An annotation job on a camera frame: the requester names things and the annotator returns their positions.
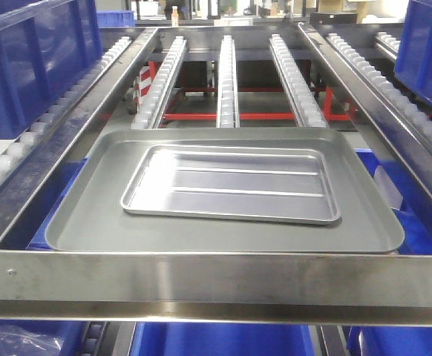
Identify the small silver tray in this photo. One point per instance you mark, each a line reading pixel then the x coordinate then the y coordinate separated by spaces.
pixel 277 185

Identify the large grey tray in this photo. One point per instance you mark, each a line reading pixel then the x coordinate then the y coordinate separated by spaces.
pixel 91 217

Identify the blue bin under tray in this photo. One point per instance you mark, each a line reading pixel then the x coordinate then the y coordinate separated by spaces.
pixel 417 238

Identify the centre roller track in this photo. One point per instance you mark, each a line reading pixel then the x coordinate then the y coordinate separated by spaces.
pixel 228 115

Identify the left inner roller track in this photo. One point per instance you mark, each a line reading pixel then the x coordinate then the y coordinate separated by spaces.
pixel 155 103

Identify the right inner roller track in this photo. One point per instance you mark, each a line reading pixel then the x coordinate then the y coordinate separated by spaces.
pixel 301 101

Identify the lower centre blue bin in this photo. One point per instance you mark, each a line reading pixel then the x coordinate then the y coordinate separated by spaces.
pixel 221 339

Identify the far left roller track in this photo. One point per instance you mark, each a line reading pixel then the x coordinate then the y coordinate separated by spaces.
pixel 18 150

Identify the steel rack front bar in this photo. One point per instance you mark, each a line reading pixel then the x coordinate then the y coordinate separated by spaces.
pixel 325 289

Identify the lower roller track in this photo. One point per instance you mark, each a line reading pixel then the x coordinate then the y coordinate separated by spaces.
pixel 92 338

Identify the lower left blue bin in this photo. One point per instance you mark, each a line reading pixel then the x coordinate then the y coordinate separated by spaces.
pixel 71 331

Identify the lower right blue bin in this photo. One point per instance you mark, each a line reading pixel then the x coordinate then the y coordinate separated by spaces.
pixel 389 340

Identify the blue bin upper left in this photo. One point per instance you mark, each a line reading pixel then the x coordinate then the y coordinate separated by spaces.
pixel 45 48

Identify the blue bin upper right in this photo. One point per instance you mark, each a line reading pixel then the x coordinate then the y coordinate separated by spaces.
pixel 414 60

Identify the clear plastic bag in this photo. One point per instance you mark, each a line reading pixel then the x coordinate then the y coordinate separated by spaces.
pixel 15 340

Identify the red metal frame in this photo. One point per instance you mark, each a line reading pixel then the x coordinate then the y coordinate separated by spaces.
pixel 261 97

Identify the right steel divider rail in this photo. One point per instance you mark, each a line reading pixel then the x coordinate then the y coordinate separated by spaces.
pixel 404 153

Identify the steel divider rail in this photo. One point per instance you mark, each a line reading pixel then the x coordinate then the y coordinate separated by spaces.
pixel 29 193
pixel 404 153

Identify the left steel divider rail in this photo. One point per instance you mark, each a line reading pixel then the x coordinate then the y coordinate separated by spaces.
pixel 29 193

